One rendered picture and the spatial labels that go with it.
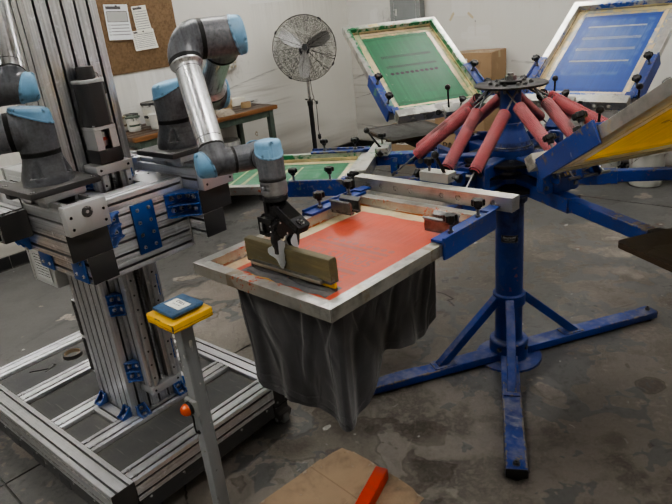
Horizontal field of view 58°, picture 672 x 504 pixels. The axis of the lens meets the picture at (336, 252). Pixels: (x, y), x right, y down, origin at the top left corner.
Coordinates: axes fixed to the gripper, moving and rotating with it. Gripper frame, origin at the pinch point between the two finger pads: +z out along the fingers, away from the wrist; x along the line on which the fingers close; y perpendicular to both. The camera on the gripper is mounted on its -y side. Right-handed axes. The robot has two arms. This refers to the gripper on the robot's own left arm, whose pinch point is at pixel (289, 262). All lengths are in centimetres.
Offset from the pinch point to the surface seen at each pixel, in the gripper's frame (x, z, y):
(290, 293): 12.4, 1.5, -13.4
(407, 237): -42.3, 4.9, -10.4
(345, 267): -13.7, 5.0, -8.8
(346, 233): -35.4, 4.8, 10.3
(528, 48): -459, -15, 156
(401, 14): -448, -57, 295
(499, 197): -68, -4, -29
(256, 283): 13.1, 1.4, -0.4
